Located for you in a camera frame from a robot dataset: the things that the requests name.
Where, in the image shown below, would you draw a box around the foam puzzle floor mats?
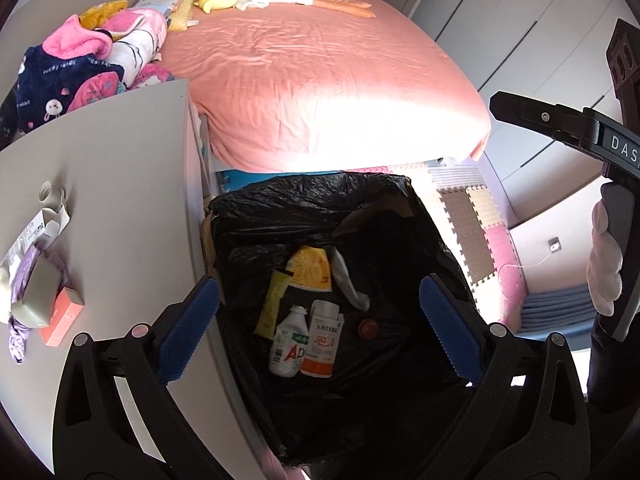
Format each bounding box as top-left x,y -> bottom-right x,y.
345,162 -> 528,331

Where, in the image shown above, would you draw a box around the white plastic bottle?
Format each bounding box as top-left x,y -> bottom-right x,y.
268,305 -> 308,378

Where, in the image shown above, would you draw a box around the grey green box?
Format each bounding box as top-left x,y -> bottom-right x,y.
11,255 -> 66,328

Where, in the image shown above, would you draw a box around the bin with black bag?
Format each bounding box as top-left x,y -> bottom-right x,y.
205,171 -> 501,466

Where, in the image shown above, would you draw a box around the white cable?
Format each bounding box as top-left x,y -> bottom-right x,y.
500,252 -> 556,271

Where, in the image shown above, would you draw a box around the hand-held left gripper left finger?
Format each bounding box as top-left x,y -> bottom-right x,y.
52,275 -> 221,480

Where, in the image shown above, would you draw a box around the person's right hand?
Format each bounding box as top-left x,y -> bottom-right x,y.
586,200 -> 625,317

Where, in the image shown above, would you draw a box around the white pink printed quilt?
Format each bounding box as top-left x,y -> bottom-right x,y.
107,9 -> 168,88

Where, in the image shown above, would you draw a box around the yellow snack packet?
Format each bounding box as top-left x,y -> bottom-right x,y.
252,269 -> 293,340

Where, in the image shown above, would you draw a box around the white wardrobe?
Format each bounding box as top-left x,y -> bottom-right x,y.
372,0 -> 640,221

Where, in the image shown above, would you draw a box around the yellow corn plush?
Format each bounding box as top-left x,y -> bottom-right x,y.
167,0 -> 198,32

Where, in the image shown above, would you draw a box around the pink printed cloth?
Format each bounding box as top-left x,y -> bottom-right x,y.
132,62 -> 177,92

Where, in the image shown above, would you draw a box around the small pink box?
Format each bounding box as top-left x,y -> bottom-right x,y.
39,287 -> 86,347

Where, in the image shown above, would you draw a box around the blue folded mat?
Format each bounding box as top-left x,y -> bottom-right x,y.
520,285 -> 593,336

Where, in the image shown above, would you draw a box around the bed with pink sheet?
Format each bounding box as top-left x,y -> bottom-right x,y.
160,0 -> 492,173

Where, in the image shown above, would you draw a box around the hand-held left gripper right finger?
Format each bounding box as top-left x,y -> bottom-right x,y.
419,274 -> 590,480

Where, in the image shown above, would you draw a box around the purple plastic bag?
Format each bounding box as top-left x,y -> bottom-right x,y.
7,245 -> 68,363

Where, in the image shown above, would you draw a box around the yellow cloth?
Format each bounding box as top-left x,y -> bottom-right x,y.
79,0 -> 130,30

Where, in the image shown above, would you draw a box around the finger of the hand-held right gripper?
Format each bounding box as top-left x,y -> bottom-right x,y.
489,91 -> 601,145

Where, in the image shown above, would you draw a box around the pink fluffy blanket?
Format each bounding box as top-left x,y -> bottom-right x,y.
41,14 -> 110,61

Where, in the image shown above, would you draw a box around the long white carton box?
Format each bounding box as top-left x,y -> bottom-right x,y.
0,207 -> 71,268

